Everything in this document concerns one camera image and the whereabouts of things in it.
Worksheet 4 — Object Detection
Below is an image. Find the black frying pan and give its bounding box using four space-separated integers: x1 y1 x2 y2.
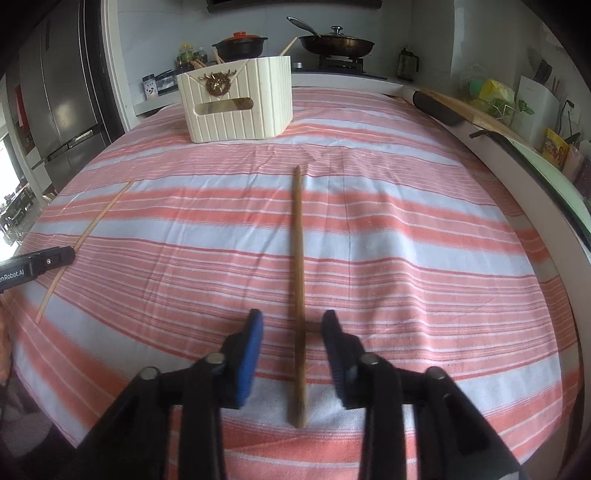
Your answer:
286 17 376 57

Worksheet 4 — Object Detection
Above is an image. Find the glass pan lid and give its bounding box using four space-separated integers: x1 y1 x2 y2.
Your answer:
305 26 370 44

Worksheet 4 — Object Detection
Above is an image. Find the pan with black handle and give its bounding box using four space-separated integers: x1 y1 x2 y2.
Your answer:
469 130 591 252

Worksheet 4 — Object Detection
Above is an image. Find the black pot with red lid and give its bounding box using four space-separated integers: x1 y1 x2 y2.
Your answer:
212 31 269 61

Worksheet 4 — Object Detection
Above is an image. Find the person's left forearm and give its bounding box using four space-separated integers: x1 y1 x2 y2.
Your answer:
0 298 12 384

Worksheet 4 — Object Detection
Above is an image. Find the white kitchen counter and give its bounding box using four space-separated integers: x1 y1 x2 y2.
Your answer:
131 71 407 118

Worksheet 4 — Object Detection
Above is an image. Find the pink striped tablecloth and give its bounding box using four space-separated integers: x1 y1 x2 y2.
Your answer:
9 88 580 480

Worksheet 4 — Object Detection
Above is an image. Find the glass french press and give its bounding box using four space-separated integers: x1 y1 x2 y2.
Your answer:
398 47 420 82

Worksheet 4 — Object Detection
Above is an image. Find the yellow snack packet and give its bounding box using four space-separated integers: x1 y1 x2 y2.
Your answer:
540 128 570 171

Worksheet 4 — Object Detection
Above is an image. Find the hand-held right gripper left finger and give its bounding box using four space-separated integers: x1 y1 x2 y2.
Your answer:
76 308 265 480

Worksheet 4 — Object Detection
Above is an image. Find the wooden cutting board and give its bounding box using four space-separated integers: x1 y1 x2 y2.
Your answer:
418 88 522 139

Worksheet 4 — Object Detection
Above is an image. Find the white knife block box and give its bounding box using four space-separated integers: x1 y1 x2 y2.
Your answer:
512 75 573 149

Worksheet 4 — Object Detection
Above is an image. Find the cream ribbed utensil holder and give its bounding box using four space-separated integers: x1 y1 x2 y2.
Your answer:
176 54 295 144

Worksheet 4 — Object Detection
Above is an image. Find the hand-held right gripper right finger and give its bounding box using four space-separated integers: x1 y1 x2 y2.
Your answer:
321 309 532 480

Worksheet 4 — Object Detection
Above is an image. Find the grey steel refrigerator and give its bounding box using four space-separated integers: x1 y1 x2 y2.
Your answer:
14 0 116 195

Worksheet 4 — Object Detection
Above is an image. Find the black gas stove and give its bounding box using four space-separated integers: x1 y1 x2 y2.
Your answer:
291 55 389 80

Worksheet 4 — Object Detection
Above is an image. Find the yellow green plastic bag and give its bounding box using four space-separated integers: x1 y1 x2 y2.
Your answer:
465 65 516 116

